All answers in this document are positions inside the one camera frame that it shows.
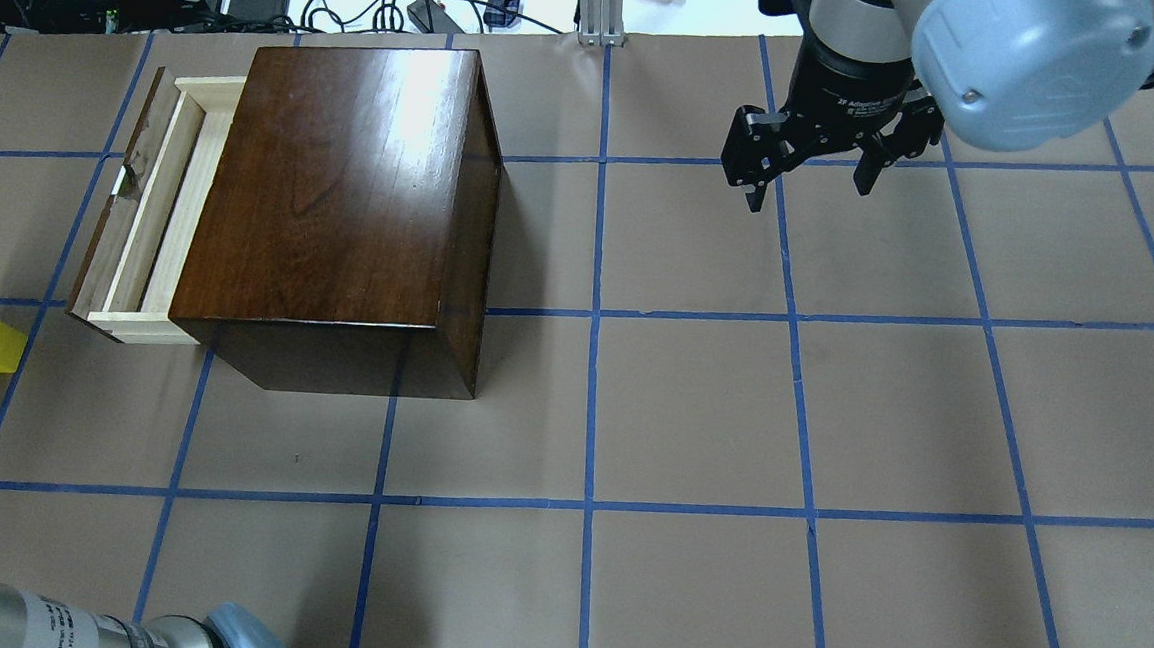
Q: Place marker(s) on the aluminium frame post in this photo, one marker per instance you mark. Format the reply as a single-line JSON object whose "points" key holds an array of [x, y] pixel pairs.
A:
{"points": [[600, 23]]}

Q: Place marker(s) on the small blue clip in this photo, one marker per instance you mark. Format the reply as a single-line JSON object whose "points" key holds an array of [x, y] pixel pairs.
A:
{"points": [[501, 14]]}

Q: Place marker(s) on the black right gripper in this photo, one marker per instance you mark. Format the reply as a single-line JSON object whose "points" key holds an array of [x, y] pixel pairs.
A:
{"points": [[848, 88]]}

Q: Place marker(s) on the light wood drawer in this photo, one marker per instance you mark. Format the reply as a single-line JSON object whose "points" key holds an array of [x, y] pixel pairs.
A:
{"points": [[136, 254]]}

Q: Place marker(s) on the dark wooden drawer cabinet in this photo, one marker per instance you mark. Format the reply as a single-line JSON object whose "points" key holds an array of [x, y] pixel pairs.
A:
{"points": [[345, 243]]}

